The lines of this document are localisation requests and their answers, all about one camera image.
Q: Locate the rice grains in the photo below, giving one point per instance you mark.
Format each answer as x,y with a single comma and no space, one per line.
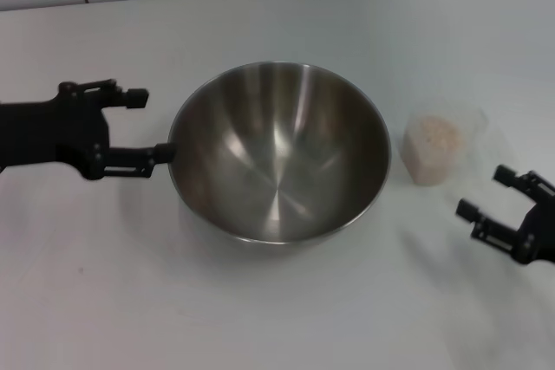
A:
433,149

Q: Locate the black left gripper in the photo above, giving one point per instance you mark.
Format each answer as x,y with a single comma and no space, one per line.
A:
52,131

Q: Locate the large stainless steel bowl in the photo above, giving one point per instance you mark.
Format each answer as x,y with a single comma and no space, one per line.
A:
282,157

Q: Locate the clear plastic cup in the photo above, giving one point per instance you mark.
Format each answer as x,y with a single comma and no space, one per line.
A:
433,144

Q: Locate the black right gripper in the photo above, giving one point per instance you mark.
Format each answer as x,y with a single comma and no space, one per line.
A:
539,235

